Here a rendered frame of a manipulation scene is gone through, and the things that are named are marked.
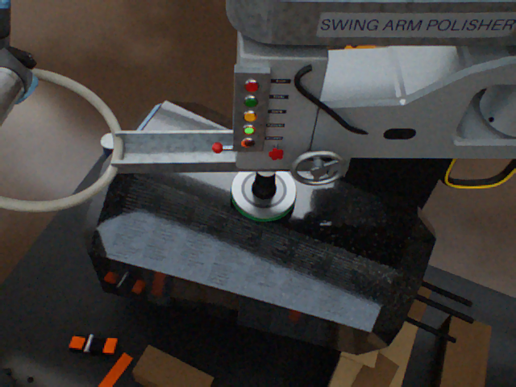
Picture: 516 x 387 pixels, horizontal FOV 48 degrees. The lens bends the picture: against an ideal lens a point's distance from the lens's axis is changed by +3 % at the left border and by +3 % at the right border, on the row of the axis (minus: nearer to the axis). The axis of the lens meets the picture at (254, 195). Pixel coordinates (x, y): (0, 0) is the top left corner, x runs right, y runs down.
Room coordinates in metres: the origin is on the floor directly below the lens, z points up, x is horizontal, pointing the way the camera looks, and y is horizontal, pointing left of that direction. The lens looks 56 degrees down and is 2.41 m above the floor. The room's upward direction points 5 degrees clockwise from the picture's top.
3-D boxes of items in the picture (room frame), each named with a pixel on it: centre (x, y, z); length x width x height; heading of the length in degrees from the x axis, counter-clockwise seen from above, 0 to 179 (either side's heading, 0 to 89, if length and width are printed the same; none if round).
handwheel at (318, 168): (0.95, -0.16, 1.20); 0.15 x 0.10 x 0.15; 95
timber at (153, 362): (0.65, 0.25, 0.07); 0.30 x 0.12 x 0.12; 69
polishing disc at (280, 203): (1.06, -0.03, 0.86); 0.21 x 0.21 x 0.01
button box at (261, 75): (0.94, 0.03, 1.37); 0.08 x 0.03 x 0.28; 95
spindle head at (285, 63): (1.07, -0.11, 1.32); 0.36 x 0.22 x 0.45; 95
